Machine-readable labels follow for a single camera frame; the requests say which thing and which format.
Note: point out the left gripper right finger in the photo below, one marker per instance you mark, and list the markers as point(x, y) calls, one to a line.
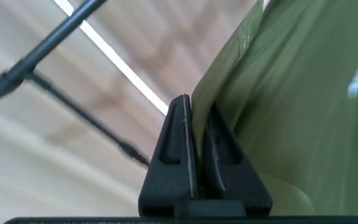
point(238, 183)

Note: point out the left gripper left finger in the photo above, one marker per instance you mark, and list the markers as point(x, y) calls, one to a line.
point(169, 183)

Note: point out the green printed t-shirt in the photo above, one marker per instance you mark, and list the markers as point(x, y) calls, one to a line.
point(291, 124)

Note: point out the black clothes rack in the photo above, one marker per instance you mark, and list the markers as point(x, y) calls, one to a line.
point(42, 49)

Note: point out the beige curtain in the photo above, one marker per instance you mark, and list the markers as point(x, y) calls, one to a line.
point(73, 171)

